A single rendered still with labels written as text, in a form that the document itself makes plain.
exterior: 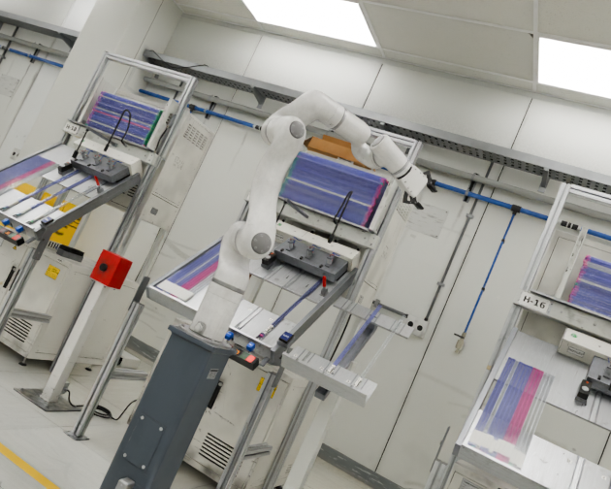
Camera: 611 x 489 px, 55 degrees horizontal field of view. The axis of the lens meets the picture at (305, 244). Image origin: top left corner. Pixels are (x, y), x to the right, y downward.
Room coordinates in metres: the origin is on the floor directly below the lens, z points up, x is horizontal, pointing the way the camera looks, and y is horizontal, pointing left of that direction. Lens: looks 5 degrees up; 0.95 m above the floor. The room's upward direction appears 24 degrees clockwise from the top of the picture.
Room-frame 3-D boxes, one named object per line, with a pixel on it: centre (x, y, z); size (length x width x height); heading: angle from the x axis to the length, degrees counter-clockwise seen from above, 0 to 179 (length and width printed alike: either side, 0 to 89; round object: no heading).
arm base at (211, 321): (1.99, 0.18, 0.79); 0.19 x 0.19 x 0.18
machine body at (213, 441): (3.06, -0.01, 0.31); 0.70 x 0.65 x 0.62; 65
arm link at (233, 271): (2.02, 0.20, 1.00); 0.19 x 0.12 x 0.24; 28
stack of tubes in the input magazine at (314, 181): (2.93, -0.02, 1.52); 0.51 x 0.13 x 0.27; 65
